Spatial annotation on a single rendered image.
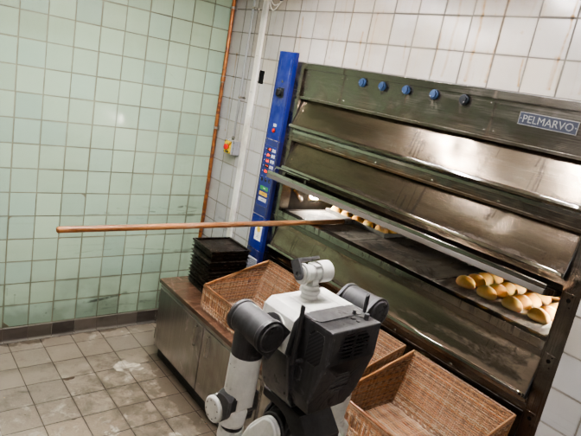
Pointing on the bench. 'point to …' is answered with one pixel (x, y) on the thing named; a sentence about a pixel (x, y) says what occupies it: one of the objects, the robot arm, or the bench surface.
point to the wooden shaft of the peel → (191, 226)
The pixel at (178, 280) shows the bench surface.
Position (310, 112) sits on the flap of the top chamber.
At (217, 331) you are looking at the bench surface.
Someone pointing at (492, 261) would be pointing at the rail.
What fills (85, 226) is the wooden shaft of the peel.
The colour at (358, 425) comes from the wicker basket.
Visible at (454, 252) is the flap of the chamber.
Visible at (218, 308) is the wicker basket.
